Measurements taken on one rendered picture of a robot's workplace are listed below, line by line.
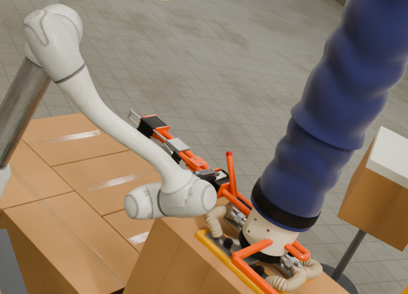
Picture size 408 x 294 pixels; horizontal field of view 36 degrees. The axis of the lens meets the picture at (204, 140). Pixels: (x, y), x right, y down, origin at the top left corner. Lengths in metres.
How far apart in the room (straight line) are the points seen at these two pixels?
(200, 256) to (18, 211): 1.04
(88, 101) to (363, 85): 0.75
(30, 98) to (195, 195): 0.58
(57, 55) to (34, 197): 1.31
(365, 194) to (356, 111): 1.82
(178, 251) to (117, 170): 1.27
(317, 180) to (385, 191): 1.69
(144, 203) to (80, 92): 0.38
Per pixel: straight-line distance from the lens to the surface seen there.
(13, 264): 2.28
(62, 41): 1.73
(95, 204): 3.02
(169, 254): 2.15
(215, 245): 2.09
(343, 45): 1.77
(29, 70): 1.94
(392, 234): 3.67
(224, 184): 2.15
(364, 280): 4.52
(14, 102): 1.98
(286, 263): 2.09
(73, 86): 1.76
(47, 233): 2.77
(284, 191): 1.92
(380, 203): 3.60
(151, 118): 2.37
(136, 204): 1.88
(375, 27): 1.73
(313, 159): 1.87
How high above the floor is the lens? 2.26
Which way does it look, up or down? 26 degrees down
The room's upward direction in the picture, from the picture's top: 23 degrees clockwise
